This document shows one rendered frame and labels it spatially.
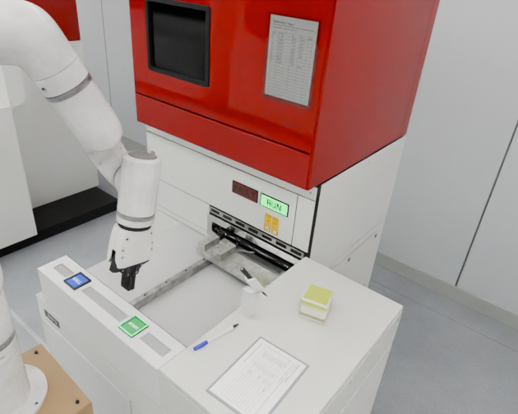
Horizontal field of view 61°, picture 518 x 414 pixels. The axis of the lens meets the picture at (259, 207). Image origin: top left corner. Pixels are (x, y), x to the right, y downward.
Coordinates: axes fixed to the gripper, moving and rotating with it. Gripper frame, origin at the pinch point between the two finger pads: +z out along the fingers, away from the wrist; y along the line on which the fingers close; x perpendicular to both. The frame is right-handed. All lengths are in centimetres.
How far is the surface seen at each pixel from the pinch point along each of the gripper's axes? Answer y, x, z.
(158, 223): -65, -61, 24
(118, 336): 0.9, -0.1, 16.1
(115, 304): -5.3, -10.4, 14.7
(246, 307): -24.9, 18.8, 7.1
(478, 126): -202, 27, -42
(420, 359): -163, 48, 80
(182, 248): -51, -32, 19
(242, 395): -6.2, 34.6, 13.7
